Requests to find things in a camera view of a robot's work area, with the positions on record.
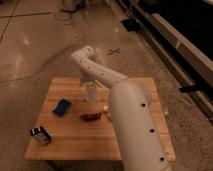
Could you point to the wooden table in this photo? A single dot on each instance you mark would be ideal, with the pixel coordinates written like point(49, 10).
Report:
point(72, 138)

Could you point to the blue sponge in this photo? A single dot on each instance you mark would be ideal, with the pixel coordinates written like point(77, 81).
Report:
point(62, 107)

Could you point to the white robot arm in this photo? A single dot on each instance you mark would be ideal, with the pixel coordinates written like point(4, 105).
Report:
point(129, 104)

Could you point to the black and white eraser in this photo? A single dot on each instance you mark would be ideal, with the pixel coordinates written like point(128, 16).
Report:
point(40, 135)

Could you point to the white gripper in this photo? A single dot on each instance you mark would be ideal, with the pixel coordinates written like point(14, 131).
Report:
point(86, 79)

